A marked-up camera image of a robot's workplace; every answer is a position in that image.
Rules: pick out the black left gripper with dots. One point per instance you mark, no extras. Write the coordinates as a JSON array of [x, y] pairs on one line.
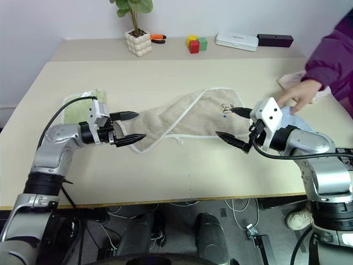
[[106, 136]]

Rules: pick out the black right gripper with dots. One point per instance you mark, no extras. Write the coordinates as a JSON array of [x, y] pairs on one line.
[[257, 132]]

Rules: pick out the beige cloth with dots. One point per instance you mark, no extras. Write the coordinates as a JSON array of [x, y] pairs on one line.
[[193, 118]]

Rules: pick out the light blue towel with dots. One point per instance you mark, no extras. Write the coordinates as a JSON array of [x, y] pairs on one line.
[[299, 121]]

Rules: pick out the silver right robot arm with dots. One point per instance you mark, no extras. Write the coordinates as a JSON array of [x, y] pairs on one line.
[[317, 143]]

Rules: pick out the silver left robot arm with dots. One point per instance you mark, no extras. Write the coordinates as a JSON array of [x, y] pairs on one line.
[[58, 138]]

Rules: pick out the light green cloth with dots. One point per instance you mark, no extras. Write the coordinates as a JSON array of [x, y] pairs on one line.
[[74, 110]]

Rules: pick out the pink cloth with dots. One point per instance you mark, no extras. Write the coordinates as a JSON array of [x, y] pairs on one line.
[[289, 78]]

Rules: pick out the person's bare hand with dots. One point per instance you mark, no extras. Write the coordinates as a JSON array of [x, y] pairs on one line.
[[300, 92]]

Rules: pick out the green plant in white pot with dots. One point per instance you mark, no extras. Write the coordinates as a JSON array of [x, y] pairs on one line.
[[138, 44]]

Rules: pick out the flat white box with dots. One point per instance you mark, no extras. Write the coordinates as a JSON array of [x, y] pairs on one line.
[[235, 41]]

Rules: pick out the green cube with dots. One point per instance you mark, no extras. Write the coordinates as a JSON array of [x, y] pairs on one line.
[[203, 44]]

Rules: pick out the red cube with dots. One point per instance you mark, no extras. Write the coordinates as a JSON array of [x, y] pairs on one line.
[[194, 47]]

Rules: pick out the long black box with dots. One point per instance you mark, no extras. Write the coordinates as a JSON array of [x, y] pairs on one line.
[[275, 40]]

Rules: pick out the yellow cube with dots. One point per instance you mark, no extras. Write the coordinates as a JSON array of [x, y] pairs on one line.
[[192, 38]]

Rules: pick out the small metal clamp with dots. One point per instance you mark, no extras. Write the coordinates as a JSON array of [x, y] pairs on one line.
[[251, 229]]

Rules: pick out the grey rounded shape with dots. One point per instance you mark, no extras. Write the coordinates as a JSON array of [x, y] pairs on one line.
[[140, 234]]

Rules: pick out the white sneaker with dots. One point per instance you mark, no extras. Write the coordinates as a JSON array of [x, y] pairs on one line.
[[298, 219]]

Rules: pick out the dark rounded shape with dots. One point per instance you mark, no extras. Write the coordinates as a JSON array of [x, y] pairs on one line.
[[211, 234]]

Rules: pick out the person's purple jacket sleeve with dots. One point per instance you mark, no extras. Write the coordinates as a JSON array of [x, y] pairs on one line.
[[336, 55]]

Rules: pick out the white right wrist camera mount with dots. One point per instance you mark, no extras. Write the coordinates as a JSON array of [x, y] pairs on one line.
[[271, 113]]

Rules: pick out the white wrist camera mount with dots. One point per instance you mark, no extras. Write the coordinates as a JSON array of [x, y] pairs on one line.
[[93, 110], [271, 113]]

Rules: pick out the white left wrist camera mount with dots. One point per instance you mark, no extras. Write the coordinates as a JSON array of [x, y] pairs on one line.
[[93, 110]]

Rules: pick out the black metal bracket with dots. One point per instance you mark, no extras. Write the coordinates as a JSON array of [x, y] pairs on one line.
[[264, 248]]

